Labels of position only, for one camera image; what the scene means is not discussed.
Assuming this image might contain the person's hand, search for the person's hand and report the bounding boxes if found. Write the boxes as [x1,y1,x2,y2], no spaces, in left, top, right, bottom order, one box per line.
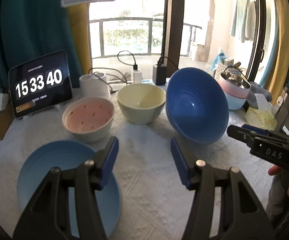
[267,164,289,199]

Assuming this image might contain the cardboard box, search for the cardboard box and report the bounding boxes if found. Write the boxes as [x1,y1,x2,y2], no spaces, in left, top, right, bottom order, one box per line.
[0,103,14,140]

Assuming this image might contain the yellow tissue box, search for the yellow tissue box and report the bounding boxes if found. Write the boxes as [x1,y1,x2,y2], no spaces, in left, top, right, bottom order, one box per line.
[245,94,277,131]

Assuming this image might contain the grey cloth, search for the grey cloth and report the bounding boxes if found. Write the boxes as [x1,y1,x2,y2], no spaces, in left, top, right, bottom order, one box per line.
[246,81,272,109]

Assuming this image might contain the dark blue bowl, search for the dark blue bowl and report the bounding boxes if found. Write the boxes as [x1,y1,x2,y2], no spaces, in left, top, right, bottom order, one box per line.
[166,68,229,144]

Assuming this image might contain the tablet showing clock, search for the tablet showing clock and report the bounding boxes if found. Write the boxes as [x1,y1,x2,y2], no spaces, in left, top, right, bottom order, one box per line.
[8,50,73,119]

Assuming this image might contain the small white box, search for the small white box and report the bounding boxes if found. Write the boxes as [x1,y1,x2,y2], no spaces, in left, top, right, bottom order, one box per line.
[0,93,10,111]

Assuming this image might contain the white phone charger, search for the white phone charger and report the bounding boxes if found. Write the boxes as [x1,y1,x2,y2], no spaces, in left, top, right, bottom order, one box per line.
[133,64,142,83]

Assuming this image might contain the light blue plate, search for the light blue plate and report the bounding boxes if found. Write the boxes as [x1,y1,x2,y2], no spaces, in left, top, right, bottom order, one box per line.
[13,140,121,239]

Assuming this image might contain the yellow curtain left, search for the yellow curtain left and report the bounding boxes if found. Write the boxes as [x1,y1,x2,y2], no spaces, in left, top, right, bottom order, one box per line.
[67,2,91,79]

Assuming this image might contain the white power strip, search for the white power strip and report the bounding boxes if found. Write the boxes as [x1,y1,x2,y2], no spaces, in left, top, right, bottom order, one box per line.
[107,78,172,91]

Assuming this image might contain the pink and blue stacked bowls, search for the pink and blue stacked bowls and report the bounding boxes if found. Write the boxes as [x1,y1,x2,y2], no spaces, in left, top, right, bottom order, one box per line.
[218,72,251,111]

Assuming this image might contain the cream bowl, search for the cream bowl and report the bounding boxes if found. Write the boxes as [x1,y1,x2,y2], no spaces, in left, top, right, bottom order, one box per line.
[116,83,166,125]

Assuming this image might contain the black power adapter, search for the black power adapter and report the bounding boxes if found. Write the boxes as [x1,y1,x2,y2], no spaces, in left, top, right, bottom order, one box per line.
[152,59,167,86]

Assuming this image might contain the steel thermos bottle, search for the steel thermos bottle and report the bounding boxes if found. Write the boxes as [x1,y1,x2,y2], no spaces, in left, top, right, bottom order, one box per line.
[272,85,289,132]

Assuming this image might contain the pink speckled bowl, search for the pink speckled bowl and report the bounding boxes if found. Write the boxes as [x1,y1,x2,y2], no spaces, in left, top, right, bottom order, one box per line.
[62,97,115,143]

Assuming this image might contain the white lamp base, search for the white lamp base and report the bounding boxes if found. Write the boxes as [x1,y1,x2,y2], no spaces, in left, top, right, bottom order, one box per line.
[79,73,110,99]

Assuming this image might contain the yellow curtain right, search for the yellow curtain right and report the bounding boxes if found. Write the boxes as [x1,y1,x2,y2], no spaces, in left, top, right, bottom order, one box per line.
[269,0,289,102]

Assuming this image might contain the yellow curtain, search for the yellow curtain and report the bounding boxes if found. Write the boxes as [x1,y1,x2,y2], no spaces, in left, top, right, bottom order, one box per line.
[269,0,289,102]
[67,2,91,79]

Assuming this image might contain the hanging teal towel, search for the hanging teal towel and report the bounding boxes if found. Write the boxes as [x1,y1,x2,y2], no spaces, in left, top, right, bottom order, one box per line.
[230,0,256,43]

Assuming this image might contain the teal curtain left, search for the teal curtain left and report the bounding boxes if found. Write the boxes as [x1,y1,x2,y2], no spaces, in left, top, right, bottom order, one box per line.
[0,0,82,89]

